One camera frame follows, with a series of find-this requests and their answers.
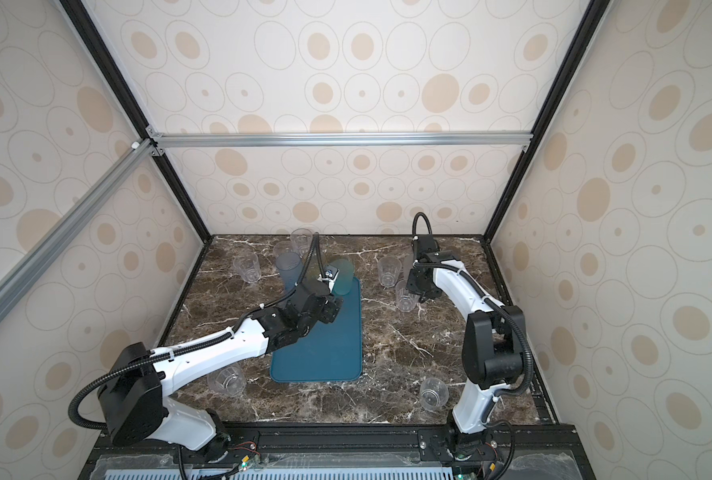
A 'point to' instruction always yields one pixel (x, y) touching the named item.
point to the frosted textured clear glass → (407, 263)
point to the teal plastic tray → (333, 352)
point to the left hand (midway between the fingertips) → (335, 287)
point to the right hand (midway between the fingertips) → (420, 287)
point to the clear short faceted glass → (282, 247)
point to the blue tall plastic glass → (289, 265)
